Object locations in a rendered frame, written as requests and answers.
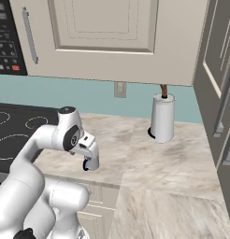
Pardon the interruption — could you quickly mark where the beige base cupboard door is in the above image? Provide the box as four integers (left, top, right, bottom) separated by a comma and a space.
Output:
76, 210, 117, 239

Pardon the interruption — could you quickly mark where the beige wall socket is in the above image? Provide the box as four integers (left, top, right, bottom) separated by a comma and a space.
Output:
113, 81, 128, 99

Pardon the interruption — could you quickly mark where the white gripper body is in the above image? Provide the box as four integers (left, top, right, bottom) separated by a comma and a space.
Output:
71, 143, 101, 172

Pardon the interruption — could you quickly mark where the black hob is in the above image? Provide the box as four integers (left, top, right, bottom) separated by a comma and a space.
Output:
0, 102, 61, 176

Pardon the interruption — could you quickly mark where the beige drawer front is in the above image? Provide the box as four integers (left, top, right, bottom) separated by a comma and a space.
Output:
79, 182, 121, 213

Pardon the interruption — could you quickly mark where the grey cabinet handle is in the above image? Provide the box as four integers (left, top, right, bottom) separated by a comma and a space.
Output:
212, 69, 230, 138
222, 136, 230, 166

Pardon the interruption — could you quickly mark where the black microwave oven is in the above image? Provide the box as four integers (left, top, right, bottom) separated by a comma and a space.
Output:
0, 0, 29, 77

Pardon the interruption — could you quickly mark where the beige wall cupboard door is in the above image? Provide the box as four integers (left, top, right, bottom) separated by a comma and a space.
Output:
8, 0, 210, 87

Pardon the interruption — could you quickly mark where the tall grey cabinet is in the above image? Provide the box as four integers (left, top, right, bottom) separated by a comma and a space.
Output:
193, 0, 230, 232

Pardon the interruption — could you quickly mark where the grey cupboard door handle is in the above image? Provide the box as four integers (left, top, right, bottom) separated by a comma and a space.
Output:
21, 7, 39, 65

